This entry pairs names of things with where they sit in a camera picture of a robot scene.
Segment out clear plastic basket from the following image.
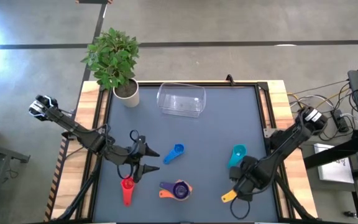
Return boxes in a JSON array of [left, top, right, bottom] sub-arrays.
[[156, 82, 207, 118]]

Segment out purple measuring cup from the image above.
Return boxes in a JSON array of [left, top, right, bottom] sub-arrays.
[[159, 180, 191, 200]]

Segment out red measuring cup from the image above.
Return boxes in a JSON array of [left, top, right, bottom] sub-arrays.
[[120, 176, 135, 207]]

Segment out white paper sheet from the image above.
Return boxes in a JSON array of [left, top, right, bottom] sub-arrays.
[[314, 142, 356, 184]]

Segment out green leafy plant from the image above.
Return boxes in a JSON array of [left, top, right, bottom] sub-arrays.
[[81, 27, 140, 91]]

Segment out blue measuring cup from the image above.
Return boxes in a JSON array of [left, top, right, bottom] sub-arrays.
[[162, 143, 185, 165]]

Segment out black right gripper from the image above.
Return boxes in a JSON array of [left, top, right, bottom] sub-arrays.
[[229, 156, 262, 202]]

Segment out teal measuring cup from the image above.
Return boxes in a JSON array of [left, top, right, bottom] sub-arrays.
[[227, 144, 247, 169]]

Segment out orange measuring cup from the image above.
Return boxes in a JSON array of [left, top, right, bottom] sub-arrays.
[[158, 179, 194, 202]]

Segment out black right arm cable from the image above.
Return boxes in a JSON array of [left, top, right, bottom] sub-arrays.
[[229, 197, 251, 220]]

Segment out yellow measuring cup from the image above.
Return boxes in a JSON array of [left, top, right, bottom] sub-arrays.
[[221, 189, 238, 203]]

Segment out black aluminium table frame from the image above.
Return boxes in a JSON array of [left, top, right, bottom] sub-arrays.
[[47, 80, 318, 224]]

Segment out black power strip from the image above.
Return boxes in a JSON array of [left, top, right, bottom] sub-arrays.
[[331, 108, 351, 133]]

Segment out cream ribbed plant pot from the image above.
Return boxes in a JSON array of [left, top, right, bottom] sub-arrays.
[[112, 77, 140, 108]]

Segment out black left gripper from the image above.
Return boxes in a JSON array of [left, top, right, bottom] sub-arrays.
[[106, 136, 160, 184]]

